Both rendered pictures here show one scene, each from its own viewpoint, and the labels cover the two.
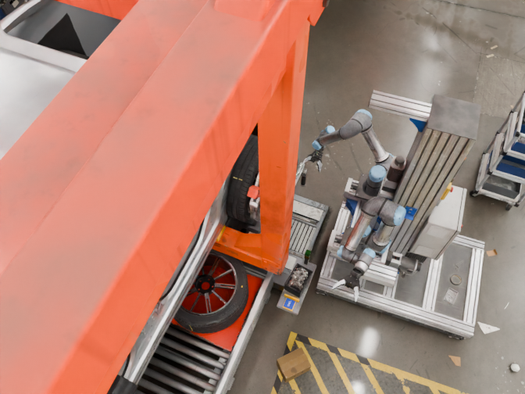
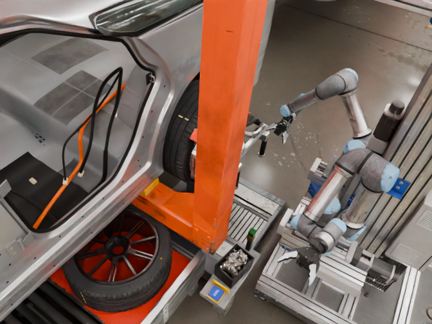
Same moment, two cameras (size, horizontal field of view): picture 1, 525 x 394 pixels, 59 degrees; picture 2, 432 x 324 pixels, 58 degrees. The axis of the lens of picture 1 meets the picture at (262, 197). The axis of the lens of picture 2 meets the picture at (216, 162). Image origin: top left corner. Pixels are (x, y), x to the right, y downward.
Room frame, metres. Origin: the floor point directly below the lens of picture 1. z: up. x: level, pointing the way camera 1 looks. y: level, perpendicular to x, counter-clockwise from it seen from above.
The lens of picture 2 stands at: (0.14, -0.19, 2.61)
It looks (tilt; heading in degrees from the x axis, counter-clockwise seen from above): 47 degrees down; 5
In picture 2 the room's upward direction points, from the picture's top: 6 degrees clockwise
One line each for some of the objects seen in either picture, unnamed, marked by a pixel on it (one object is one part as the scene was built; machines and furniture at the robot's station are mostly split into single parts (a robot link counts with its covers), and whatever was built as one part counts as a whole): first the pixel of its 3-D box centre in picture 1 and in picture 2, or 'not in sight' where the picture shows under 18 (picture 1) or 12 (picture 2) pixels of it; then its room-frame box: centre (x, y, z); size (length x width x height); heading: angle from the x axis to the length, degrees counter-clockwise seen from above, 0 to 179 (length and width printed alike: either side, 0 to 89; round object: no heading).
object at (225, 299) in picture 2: (297, 285); (231, 273); (1.26, -0.26, 0.44); 0.43 x 0.17 x 0.03; 156
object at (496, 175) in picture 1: (517, 155); not in sight; (2.41, -2.28, 0.50); 0.53 x 0.42 x 1.00; 156
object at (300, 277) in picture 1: (298, 280); (233, 265); (1.27, -0.26, 0.51); 0.20 x 0.14 x 0.13; 148
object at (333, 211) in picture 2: (362, 232); (326, 210); (1.43, -0.69, 0.98); 0.13 x 0.12 x 0.14; 55
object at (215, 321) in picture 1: (206, 288); (119, 254); (1.27, 0.46, 0.39); 0.66 x 0.66 x 0.24
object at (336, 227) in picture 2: (366, 258); (332, 231); (1.14, -0.64, 1.21); 0.11 x 0.08 x 0.09; 145
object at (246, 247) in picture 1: (234, 238); (165, 197); (1.55, 0.22, 0.69); 0.52 x 0.17 x 0.35; 66
